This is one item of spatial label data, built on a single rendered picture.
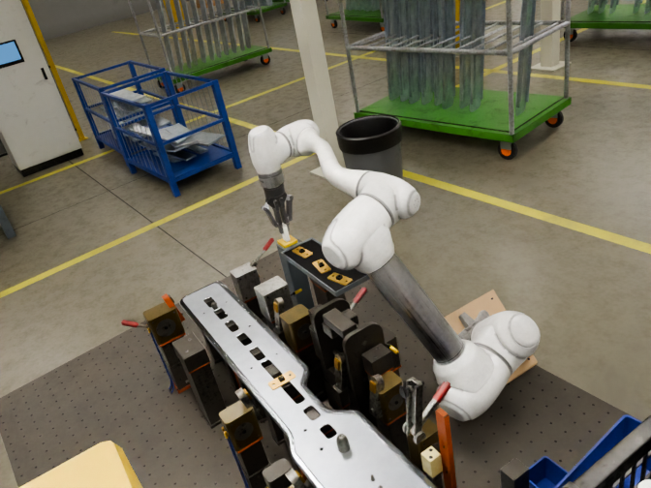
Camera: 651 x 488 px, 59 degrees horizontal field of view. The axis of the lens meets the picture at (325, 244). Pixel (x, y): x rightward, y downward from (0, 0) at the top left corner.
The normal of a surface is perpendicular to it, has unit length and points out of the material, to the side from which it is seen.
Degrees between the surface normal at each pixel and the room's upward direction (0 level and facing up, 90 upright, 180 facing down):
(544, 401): 0
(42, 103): 90
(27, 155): 90
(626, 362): 0
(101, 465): 0
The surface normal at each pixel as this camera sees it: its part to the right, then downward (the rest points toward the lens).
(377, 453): -0.18, -0.85
